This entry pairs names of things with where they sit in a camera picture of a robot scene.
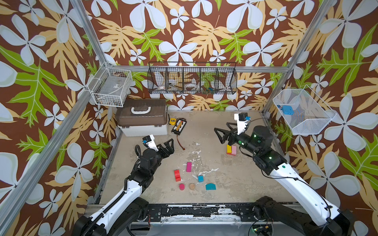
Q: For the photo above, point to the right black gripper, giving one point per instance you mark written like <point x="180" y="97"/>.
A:
<point x="232" y="137"/>

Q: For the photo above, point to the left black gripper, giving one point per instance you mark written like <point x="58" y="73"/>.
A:
<point x="170" y="150"/>

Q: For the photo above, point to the yellow wood block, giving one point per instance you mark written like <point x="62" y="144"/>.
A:
<point x="228" y="149"/>

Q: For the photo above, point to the pink wood block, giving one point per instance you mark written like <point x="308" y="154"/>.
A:
<point x="233" y="150"/>

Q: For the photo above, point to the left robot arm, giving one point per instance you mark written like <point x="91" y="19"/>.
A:
<point x="127" y="206"/>

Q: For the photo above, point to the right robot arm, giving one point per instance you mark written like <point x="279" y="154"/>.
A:
<point x="321" y="218"/>

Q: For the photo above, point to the red arch block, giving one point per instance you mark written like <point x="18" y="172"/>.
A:
<point x="177" y="175"/>

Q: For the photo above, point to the magenta wood block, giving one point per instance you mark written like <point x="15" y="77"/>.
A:
<point x="189" y="167"/>

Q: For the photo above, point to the magenta cylinder block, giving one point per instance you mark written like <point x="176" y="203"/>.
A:
<point x="181" y="186"/>

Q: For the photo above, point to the teal arch block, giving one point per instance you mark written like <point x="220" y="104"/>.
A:
<point x="210" y="186"/>

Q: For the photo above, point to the black charger board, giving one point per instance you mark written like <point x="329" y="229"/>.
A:
<point x="179" y="126"/>

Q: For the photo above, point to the white box brown lid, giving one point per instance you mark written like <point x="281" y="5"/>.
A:
<point x="143" y="117"/>

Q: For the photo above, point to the blue object in basket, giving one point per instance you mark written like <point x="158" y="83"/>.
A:
<point x="287" y="110"/>

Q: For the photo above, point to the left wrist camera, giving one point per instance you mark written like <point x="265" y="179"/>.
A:
<point x="149" y="142"/>

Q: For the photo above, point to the black wire basket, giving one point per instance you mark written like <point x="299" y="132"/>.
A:
<point x="192" y="77"/>

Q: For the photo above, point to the white wire basket left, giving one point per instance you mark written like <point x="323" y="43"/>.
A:
<point x="110" y="86"/>

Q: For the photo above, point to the white wire basket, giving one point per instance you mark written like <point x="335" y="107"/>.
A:
<point x="110" y="86"/>
<point x="311" y="113"/>

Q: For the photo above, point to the white wire basket right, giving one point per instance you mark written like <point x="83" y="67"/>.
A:
<point x="311" y="113"/>

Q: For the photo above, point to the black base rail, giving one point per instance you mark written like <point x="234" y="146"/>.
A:
<point x="246" y="212"/>

